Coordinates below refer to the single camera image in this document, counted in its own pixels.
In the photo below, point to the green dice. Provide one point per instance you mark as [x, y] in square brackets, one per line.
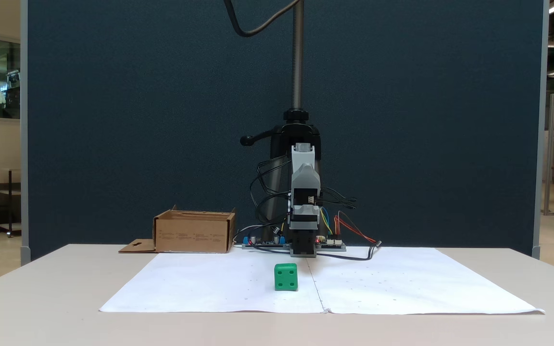
[286, 278]

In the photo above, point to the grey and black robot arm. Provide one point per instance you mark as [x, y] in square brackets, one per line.
[301, 154]

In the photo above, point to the small motor controller board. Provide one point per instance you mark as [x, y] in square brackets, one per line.
[332, 245]

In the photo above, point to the blue power converter board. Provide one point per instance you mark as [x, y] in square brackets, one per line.
[262, 242]

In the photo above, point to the brown cardboard box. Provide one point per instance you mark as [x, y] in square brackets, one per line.
[193, 235]

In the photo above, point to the white paper sheet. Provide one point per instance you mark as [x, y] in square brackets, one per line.
[402, 283]
[209, 283]

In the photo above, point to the dark blue partition panel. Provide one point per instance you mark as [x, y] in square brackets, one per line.
[113, 120]

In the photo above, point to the metal camera stand pole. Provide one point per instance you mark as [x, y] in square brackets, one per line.
[297, 57]

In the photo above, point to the framed wall window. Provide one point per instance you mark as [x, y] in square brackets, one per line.
[5, 77]

